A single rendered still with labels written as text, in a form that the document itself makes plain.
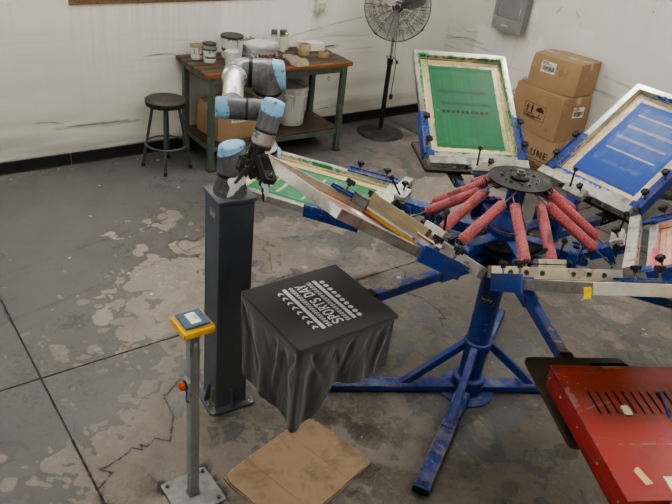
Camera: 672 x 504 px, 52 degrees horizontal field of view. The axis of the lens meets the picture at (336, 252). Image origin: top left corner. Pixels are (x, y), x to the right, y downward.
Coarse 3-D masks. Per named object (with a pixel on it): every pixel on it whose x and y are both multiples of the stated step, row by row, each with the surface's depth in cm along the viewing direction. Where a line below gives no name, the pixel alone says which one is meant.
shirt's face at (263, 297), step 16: (320, 272) 302; (336, 272) 303; (256, 288) 286; (272, 288) 287; (336, 288) 292; (352, 288) 293; (256, 304) 276; (272, 304) 277; (352, 304) 283; (368, 304) 284; (384, 304) 285; (272, 320) 268; (288, 320) 269; (352, 320) 273; (368, 320) 274; (288, 336) 260; (304, 336) 261; (320, 336) 262; (336, 336) 263
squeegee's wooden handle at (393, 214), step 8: (376, 200) 294; (384, 200) 291; (376, 208) 292; (384, 208) 289; (392, 208) 287; (384, 216) 288; (392, 216) 285; (400, 216) 283; (408, 216) 281; (400, 224) 282; (408, 224) 279; (416, 224) 277; (408, 232) 278; (416, 232) 275; (424, 232) 273
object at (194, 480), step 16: (176, 320) 261; (192, 336) 256; (192, 352) 266; (192, 368) 270; (192, 384) 274; (192, 400) 279; (192, 416) 283; (192, 432) 287; (192, 448) 292; (192, 464) 297; (176, 480) 313; (192, 480) 302; (208, 480) 315; (176, 496) 306; (208, 496) 308; (224, 496) 308
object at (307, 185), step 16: (272, 160) 250; (288, 176) 242; (304, 176) 279; (304, 192) 235; (320, 192) 233; (336, 192) 294; (336, 208) 223; (352, 224) 228; (368, 224) 233; (384, 240) 241; (400, 240) 247; (416, 256) 257
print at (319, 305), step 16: (288, 288) 288; (304, 288) 290; (320, 288) 291; (288, 304) 278; (304, 304) 279; (320, 304) 281; (336, 304) 282; (304, 320) 270; (320, 320) 271; (336, 320) 272
